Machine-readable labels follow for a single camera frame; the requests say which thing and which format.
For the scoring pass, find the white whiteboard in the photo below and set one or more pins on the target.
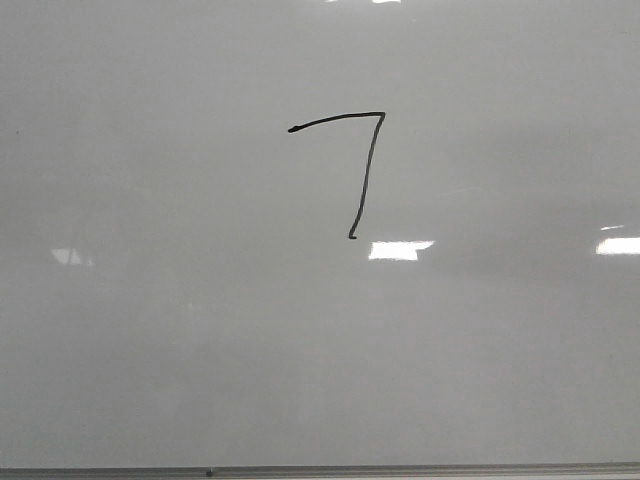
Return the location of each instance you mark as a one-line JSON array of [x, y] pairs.
[[319, 232]]

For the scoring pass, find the aluminium whiteboard frame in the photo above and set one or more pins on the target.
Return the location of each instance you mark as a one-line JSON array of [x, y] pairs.
[[606, 470]]

